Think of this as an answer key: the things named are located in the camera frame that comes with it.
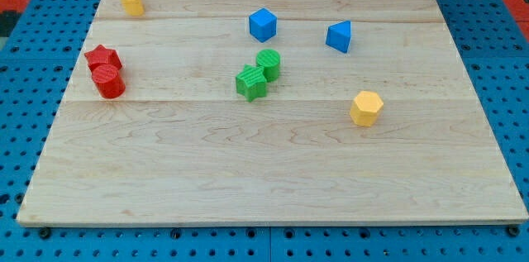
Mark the wooden board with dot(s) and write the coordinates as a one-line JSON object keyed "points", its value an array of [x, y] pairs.
{"points": [[182, 148]]}

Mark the yellow heart block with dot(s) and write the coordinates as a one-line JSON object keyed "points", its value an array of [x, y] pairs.
{"points": [[133, 7]]}

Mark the yellow hexagon block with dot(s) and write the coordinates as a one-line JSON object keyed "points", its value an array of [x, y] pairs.
{"points": [[365, 108]]}

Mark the red star block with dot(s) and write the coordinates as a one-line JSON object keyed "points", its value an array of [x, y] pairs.
{"points": [[102, 55]]}

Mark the green cylinder block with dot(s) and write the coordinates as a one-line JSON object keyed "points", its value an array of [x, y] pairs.
{"points": [[270, 61]]}

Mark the red cylinder block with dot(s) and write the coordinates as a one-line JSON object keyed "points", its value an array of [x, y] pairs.
{"points": [[108, 81]]}

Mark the blue cube block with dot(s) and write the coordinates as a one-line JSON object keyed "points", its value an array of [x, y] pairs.
{"points": [[263, 24]]}

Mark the green star block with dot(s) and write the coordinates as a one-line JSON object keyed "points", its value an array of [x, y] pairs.
{"points": [[251, 82]]}

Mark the blue triangle block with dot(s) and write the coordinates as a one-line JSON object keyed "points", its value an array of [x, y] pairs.
{"points": [[338, 36]]}

